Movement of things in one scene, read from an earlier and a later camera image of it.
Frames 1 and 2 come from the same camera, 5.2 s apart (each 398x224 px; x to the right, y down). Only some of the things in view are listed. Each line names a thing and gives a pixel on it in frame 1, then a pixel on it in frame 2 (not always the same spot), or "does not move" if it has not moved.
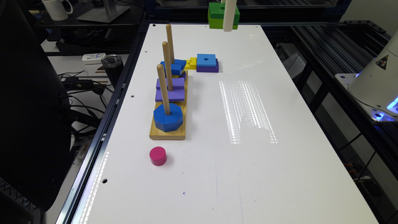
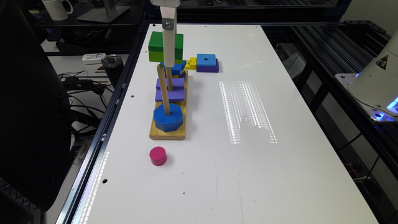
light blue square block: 206,60 does not move
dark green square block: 217,12 to 155,43
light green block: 217,23 to 158,56
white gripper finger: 229,15 to 168,12
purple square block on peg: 176,94 does not move
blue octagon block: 168,122 does not move
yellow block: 191,63 does not move
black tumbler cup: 113,65 does not move
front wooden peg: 163,89 does not move
